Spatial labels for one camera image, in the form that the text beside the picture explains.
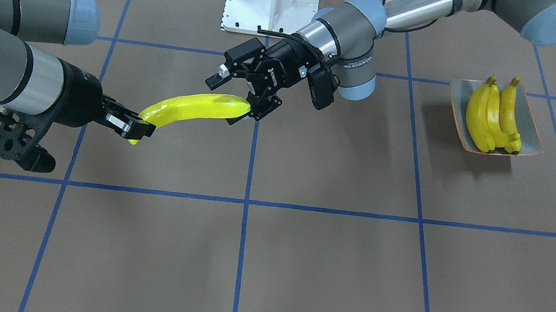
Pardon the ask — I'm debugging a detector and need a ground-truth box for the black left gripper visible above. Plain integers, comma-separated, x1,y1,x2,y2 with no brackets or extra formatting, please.
205,34,332,125

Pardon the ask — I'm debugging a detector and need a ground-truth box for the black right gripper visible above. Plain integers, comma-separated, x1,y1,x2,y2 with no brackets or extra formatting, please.
53,63,157,141

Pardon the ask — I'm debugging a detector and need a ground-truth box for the yellow banana basket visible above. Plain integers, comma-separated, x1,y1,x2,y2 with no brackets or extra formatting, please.
485,83,520,148

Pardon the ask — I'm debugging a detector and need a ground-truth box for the yellow banana curved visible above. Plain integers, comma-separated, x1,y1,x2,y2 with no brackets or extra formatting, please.
499,76,523,155

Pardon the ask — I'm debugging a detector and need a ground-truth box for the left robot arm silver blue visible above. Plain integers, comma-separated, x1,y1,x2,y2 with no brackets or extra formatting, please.
206,0,556,121

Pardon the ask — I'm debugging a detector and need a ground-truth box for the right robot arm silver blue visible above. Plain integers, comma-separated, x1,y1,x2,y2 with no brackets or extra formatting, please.
0,0,155,140

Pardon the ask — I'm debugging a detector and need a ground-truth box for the grey square plate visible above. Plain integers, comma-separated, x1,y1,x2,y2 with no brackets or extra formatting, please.
449,78,544,157

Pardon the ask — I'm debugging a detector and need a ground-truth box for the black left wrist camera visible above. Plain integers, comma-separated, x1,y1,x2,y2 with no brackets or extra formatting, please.
307,64,338,110

